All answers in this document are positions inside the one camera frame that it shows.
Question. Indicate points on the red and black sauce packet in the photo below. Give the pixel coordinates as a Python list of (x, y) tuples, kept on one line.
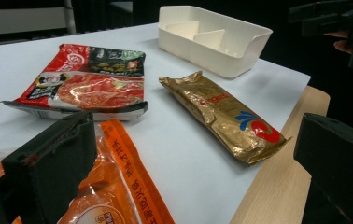
[(96, 87)]

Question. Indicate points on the wooden table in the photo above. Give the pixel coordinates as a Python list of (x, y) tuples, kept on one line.
[(277, 189)]

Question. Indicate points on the gold foil packet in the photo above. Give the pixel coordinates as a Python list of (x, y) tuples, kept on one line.
[(224, 115)]

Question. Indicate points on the white table mat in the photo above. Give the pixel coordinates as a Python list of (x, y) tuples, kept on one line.
[(177, 161)]

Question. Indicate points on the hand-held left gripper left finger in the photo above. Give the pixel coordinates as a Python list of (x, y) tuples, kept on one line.
[(53, 155)]

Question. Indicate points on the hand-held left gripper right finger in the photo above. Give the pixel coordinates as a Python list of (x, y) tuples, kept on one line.
[(339, 161)]

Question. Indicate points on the orange sauce packet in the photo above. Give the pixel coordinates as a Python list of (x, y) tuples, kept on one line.
[(124, 186)]

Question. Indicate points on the white plastic storage box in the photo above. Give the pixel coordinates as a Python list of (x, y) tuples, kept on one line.
[(227, 53)]

